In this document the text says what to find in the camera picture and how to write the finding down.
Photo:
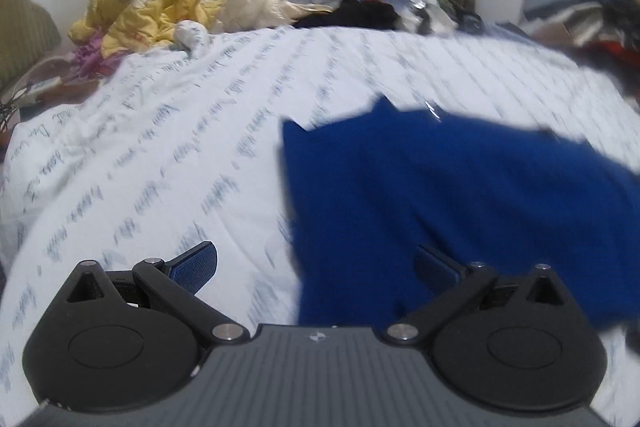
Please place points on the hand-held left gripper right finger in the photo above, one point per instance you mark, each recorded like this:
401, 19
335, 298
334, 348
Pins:
440, 267

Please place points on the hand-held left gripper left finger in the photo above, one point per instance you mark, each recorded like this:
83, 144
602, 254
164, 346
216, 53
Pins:
192, 267

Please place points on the blue knit sweater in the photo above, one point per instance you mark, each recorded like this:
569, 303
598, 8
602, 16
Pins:
450, 197

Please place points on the white script print bed sheet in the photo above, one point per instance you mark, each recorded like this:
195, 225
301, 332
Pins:
150, 147

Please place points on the purple floral cloth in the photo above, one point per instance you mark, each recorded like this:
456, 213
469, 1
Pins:
92, 57

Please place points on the white power strip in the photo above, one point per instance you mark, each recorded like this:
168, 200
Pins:
40, 89

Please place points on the silver foil bag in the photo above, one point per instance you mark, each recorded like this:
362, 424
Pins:
425, 17

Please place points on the black cloth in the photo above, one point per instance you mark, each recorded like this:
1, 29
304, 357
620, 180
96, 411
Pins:
360, 14

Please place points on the yellow quilt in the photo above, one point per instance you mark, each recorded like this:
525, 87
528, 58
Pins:
150, 2

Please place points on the cream satin cloth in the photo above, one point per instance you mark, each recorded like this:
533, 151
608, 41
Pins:
255, 4

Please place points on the striped cloth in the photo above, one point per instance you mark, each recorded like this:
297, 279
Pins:
575, 24

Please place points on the red cloth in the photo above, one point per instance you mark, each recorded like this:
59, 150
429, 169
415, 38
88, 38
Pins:
620, 52

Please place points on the olive padded headboard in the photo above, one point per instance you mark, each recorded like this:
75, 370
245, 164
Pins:
22, 32

